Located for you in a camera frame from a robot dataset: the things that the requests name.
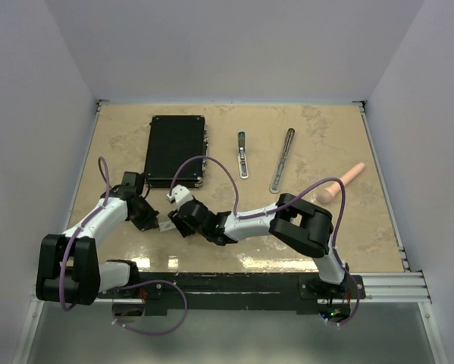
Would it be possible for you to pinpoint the pink silicone cone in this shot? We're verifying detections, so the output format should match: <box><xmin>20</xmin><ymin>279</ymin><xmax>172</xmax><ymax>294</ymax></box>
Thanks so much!
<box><xmin>316</xmin><ymin>162</ymin><xmax>365</xmax><ymax>204</ymax></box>

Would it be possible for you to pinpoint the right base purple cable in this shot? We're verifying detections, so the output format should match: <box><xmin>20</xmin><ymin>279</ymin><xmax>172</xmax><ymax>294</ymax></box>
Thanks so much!
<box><xmin>324</xmin><ymin>265</ymin><xmax>362</xmax><ymax>327</ymax></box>

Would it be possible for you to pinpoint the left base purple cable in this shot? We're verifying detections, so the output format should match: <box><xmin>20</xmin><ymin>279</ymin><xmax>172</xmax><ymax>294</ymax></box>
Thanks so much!
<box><xmin>111</xmin><ymin>279</ymin><xmax>189</xmax><ymax>336</ymax></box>

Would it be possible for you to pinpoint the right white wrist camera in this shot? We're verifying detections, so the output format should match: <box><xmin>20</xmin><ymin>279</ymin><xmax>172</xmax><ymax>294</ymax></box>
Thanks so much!
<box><xmin>167</xmin><ymin>184</ymin><xmax>193</xmax><ymax>208</ymax></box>

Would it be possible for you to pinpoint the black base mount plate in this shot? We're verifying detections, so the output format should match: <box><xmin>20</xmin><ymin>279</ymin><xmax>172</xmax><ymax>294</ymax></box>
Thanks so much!
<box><xmin>97</xmin><ymin>271</ymin><xmax>364</xmax><ymax>318</ymax></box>

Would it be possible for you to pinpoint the black briefcase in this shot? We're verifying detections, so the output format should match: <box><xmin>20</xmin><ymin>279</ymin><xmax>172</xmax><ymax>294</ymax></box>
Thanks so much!
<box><xmin>144</xmin><ymin>115</ymin><xmax>208</xmax><ymax>189</ymax></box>

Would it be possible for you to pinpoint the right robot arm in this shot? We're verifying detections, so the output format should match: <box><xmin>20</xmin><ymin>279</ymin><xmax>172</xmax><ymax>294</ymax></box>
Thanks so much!
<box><xmin>167</xmin><ymin>186</ymin><xmax>349</xmax><ymax>298</ymax></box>

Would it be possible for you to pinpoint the silver black stapler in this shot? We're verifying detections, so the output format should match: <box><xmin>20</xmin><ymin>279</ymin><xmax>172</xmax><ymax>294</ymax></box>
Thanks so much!
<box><xmin>269</xmin><ymin>128</ymin><xmax>296</xmax><ymax>194</ymax></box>

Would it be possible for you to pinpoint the small staple box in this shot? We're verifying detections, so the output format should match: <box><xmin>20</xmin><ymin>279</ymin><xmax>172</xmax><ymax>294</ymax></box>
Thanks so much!
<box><xmin>158</xmin><ymin>221</ymin><xmax>176</xmax><ymax>232</ymax></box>

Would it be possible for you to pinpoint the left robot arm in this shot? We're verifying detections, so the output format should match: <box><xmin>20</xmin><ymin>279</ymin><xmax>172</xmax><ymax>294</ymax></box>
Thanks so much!
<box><xmin>36</xmin><ymin>171</ymin><xmax>158</xmax><ymax>311</ymax></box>

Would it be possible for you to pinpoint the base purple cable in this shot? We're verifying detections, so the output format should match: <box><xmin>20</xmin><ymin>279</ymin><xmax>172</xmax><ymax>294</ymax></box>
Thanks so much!
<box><xmin>111</xmin><ymin>279</ymin><xmax>189</xmax><ymax>336</ymax></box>
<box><xmin>324</xmin><ymin>265</ymin><xmax>362</xmax><ymax>327</ymax></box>

